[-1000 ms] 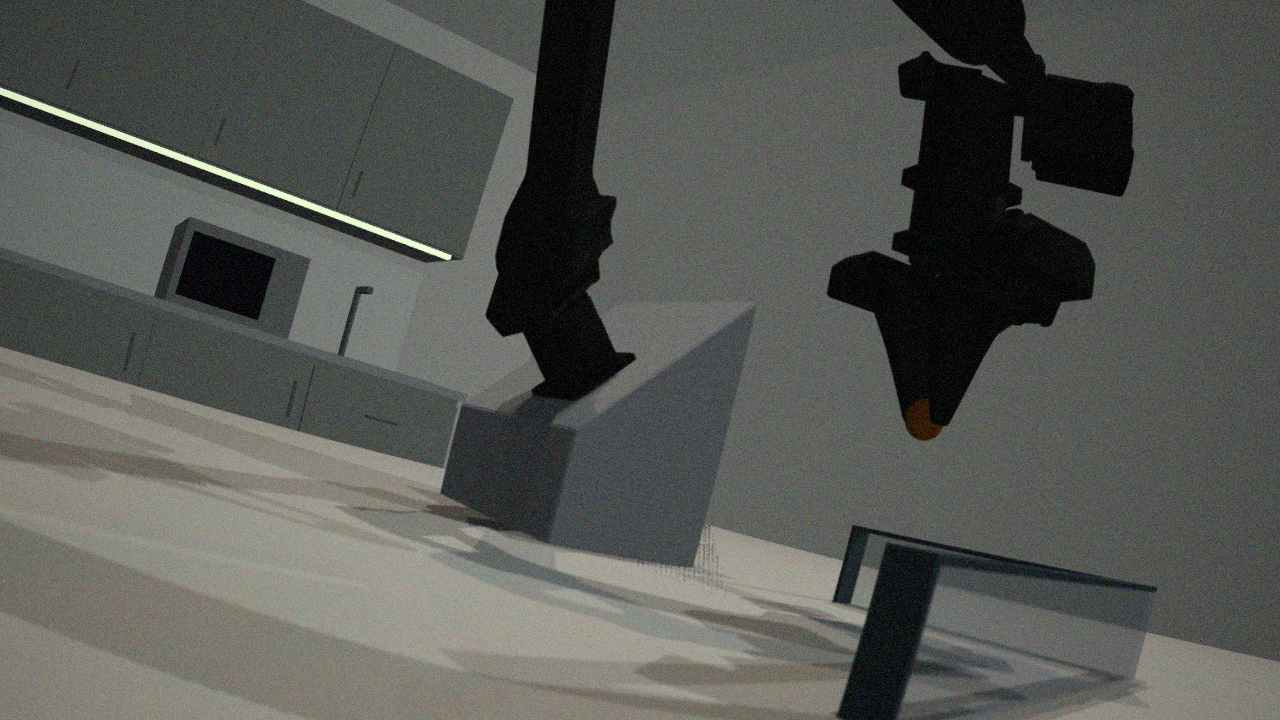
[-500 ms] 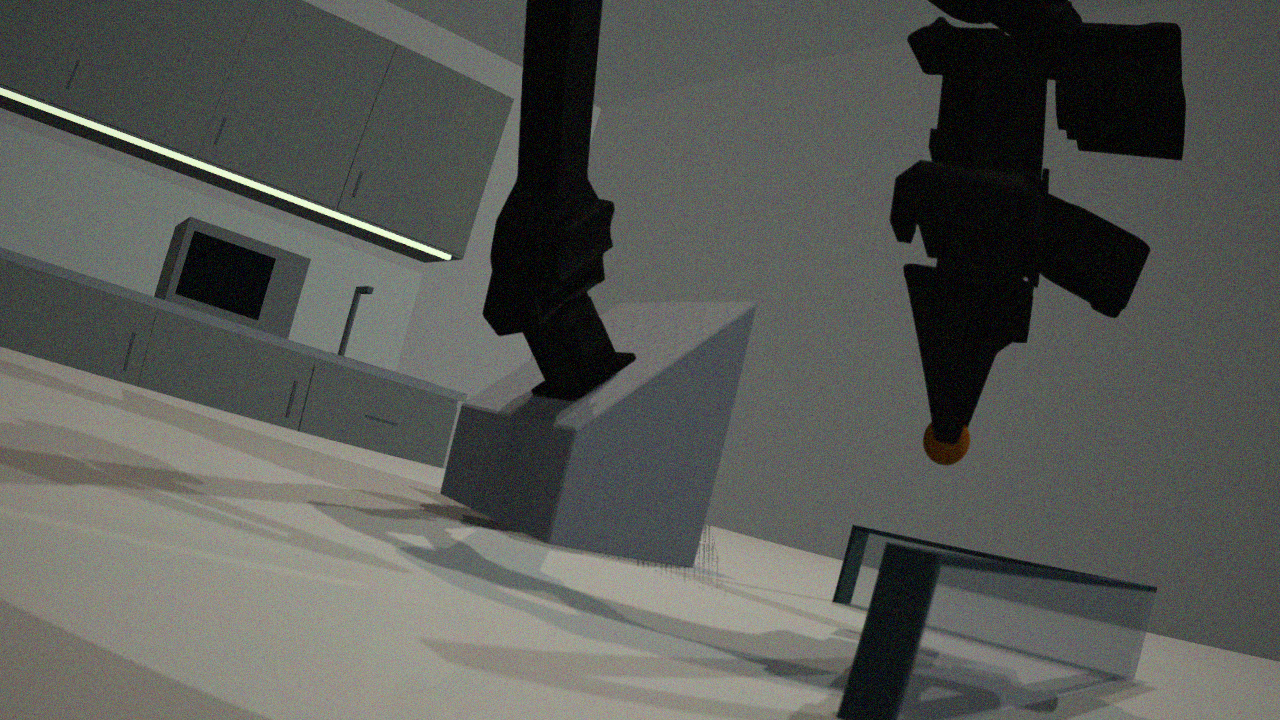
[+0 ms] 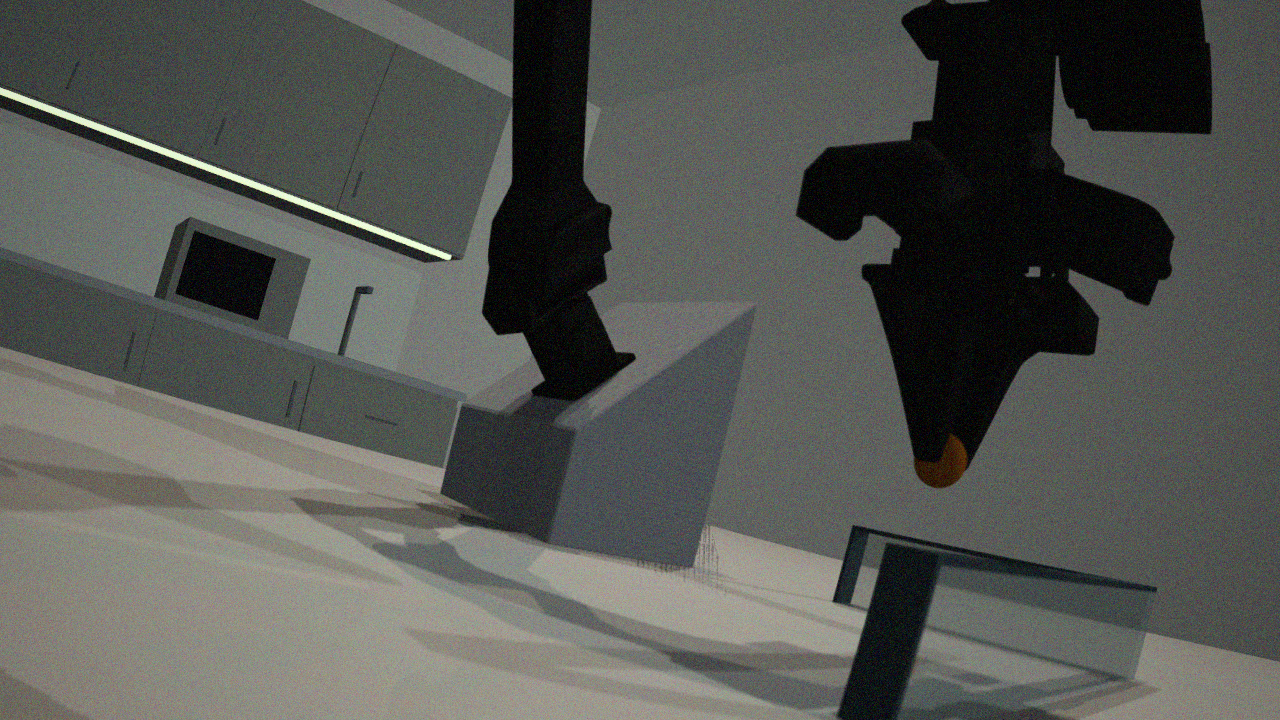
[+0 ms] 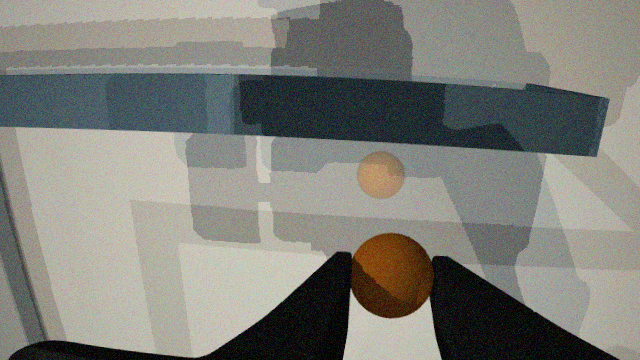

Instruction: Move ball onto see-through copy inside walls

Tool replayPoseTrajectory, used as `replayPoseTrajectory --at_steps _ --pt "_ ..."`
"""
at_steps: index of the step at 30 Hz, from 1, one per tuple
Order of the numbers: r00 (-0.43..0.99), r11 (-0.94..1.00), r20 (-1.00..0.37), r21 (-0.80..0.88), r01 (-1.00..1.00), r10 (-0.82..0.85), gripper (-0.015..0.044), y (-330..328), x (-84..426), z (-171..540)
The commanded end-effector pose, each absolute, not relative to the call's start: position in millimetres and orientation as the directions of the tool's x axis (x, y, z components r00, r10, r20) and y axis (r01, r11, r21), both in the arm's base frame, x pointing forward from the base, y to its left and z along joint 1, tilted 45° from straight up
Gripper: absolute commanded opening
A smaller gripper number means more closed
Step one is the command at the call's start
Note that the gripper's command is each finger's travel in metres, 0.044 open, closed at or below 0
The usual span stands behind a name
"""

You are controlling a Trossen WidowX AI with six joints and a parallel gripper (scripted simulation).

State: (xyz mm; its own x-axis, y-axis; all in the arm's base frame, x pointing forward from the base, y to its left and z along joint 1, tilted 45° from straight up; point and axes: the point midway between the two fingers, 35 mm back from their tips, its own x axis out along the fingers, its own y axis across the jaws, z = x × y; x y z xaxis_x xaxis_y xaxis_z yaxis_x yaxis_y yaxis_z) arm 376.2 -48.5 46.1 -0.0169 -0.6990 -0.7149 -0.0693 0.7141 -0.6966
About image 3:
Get clear glass corner walls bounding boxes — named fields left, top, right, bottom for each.
left=836, top=530, right=1156, bottom=720

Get brown ball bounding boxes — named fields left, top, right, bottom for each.
left=914, top=434, right=966, bottom=489

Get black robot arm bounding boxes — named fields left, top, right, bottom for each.
left=483, top=0, right=1212, bottom=401

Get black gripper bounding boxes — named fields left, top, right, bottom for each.
left=796, top=91, right=1100, bottom=471

